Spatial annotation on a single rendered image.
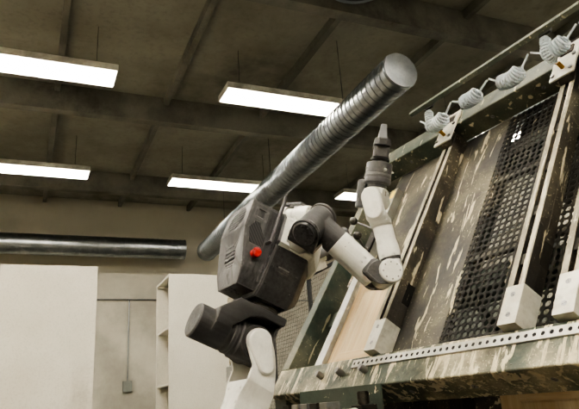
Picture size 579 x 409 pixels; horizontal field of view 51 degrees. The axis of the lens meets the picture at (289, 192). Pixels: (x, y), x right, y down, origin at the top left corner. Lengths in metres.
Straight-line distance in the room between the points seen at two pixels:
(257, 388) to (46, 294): 2.57
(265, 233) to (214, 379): 4.04
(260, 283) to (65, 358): 2.47
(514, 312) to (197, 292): 4.60
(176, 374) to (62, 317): 1.88
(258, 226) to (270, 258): 0.12
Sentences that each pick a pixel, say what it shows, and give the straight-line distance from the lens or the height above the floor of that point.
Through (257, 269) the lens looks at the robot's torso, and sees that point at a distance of 1.95.
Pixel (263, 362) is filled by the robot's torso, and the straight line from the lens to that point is 1.92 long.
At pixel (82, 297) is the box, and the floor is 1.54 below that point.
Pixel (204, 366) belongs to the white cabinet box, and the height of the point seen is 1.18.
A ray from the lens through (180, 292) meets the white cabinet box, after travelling 5.97.
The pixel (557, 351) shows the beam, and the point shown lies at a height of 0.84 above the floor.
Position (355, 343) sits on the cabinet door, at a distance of 2.35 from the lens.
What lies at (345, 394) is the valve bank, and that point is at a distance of 2.16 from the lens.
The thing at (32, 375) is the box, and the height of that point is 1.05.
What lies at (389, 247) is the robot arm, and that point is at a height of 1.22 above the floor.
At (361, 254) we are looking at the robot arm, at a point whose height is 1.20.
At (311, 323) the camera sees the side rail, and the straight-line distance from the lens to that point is 2.71.
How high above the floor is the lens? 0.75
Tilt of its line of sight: 20 degrees up
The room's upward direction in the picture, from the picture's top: 4 degrees counter-clockwise
